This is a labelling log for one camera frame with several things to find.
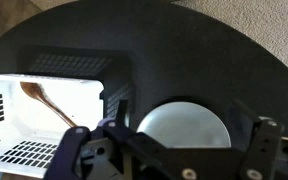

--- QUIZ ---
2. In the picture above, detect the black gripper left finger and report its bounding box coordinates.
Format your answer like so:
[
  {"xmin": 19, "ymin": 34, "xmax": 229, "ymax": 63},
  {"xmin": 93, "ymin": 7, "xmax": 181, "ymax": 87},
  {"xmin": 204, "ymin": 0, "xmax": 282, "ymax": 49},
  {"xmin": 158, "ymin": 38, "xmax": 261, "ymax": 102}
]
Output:
[{"xmin": 43, "ymin": 126, "xmax": 90, "ymax": 180}]

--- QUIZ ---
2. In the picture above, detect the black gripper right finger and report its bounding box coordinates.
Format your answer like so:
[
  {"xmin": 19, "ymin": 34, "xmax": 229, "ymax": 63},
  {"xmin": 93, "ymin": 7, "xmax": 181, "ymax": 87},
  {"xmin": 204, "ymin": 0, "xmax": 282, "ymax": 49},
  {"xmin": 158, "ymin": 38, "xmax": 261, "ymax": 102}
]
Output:
[{"xmin": 233, "ymin": 100, "xmax": 284, "ymax": 180}]

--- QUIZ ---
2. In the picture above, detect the brown wooden spoon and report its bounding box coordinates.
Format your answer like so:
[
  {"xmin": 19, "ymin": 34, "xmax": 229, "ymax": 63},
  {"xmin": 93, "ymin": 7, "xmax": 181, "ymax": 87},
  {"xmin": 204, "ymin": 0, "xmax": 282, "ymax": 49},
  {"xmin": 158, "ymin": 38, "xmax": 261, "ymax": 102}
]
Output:
[{"xmin": 20, "ymin": 81, "xmax": 76, "ymax": 127}]

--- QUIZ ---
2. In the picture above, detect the white plastic basket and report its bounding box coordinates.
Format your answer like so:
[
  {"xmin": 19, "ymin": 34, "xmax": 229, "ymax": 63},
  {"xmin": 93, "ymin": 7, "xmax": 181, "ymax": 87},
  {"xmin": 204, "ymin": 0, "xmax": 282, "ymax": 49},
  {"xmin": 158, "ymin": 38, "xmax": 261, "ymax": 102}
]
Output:
[{"xmin": 0, "ymin": 74, "xmax": 104, "ymax": 178}]

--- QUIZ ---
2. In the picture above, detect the grey round plate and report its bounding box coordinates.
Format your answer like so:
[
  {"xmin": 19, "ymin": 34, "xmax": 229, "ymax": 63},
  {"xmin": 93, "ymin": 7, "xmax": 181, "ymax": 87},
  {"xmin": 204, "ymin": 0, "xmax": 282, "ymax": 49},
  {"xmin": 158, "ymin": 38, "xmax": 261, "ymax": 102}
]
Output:
[{"xmin": 137, "ymin": 101, "xmax": 231, "ymax": 148}]

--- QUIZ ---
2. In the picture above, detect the round black table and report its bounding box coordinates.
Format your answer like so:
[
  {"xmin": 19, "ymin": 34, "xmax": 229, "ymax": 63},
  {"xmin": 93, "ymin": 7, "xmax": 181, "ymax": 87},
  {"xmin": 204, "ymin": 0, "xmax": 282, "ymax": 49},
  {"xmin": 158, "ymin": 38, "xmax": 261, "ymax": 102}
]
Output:
[{"xmin": 0, "ymin": 0, "xmax": 288, "ymax": 147}]

